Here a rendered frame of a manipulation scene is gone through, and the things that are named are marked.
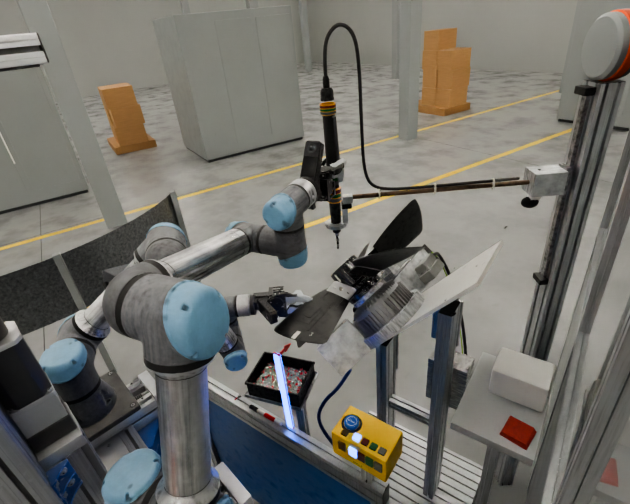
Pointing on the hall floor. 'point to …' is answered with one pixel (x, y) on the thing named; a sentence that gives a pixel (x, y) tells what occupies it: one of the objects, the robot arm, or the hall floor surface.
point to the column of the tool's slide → (568, 232)
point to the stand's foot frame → (406, 470)
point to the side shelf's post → (487, 475)
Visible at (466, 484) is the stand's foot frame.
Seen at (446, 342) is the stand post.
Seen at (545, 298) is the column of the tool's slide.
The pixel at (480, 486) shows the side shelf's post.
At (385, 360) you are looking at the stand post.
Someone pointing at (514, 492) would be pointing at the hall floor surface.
